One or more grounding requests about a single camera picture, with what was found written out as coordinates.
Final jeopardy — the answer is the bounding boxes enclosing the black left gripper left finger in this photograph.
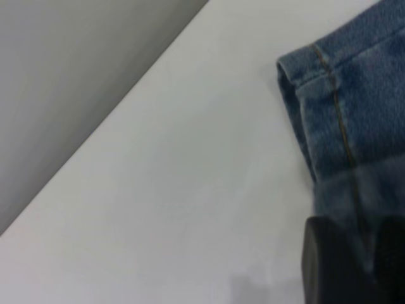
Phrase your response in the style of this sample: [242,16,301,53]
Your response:
[300,215,378,304]

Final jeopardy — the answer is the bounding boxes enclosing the blue denim pants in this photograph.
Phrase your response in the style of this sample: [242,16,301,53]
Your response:
[276,0,405,276]

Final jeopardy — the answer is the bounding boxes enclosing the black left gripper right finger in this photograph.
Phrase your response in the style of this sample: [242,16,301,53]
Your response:
[372,215,405,304]

